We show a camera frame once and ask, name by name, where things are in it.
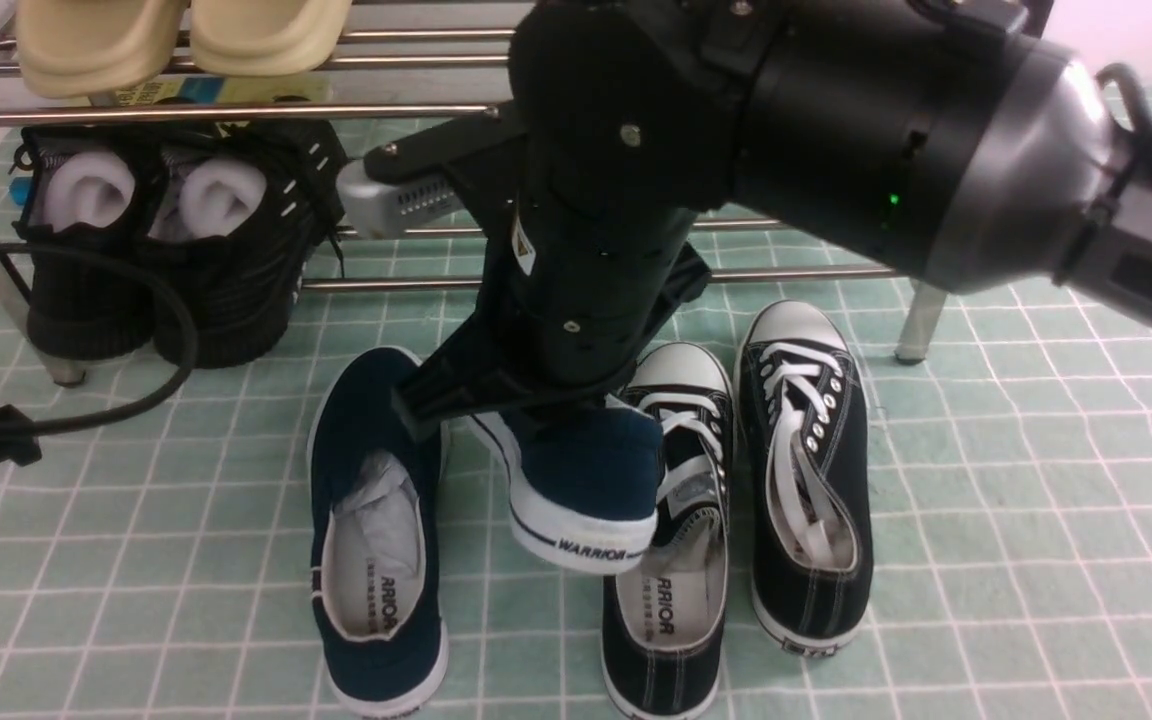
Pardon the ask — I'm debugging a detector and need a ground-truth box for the black canvas sneaker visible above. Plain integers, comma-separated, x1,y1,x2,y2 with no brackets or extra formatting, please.
602,342,735,719
735,300,876,659

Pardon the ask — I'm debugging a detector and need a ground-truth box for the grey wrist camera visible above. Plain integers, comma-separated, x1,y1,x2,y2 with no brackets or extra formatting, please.
335,159,465,240

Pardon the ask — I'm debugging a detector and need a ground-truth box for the left black canvas sneaker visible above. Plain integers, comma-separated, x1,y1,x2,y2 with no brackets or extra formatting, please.
602,342,735,719

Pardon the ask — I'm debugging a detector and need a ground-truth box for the right black knit sneaker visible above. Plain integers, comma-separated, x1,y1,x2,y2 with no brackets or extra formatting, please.
134,119,348,369

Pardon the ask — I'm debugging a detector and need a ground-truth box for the yellow-green slipper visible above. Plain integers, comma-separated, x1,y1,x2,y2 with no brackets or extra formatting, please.
13,1,189,99
189,0,353,77

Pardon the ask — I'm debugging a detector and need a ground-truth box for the right black canvas sneaker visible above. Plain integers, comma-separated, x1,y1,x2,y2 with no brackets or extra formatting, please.
735,300,876,659

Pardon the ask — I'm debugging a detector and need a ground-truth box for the black cable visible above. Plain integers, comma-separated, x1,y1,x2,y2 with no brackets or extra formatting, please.
0,242,200,441

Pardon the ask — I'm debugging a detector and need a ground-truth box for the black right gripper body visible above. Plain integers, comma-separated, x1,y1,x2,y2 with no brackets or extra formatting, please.
364,1,767,396

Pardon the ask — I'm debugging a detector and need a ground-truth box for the left yellow-green slipper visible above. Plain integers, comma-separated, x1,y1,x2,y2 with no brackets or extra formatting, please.
13,1,189,99

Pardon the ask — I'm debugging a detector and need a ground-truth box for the left black knit sneaker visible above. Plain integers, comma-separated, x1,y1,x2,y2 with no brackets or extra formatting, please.
14,126,166,363

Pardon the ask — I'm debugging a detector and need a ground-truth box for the right yellow-green slipper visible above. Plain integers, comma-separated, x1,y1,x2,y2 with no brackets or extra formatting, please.
189,0,353,77

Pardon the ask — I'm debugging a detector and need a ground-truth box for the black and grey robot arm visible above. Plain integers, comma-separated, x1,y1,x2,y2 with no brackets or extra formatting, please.
364,1,1152,435

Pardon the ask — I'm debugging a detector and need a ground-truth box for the navy slip-on shoe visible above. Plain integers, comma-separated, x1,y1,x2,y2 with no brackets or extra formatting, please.
306,346,450,719
468,400,664,577

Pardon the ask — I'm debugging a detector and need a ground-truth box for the yellow-green book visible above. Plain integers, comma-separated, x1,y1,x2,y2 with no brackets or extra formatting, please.
113,74,333,106

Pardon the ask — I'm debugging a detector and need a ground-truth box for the black knit sneaker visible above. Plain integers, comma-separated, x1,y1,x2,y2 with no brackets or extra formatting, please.
134,119,348,369
14,126,166,363

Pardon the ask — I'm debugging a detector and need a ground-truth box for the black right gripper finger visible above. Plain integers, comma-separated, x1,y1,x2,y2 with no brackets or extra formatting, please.
392,304,538,439

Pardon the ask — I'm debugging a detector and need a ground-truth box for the green checked tablecloth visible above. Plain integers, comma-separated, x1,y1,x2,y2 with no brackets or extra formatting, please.
0,281,1152,719

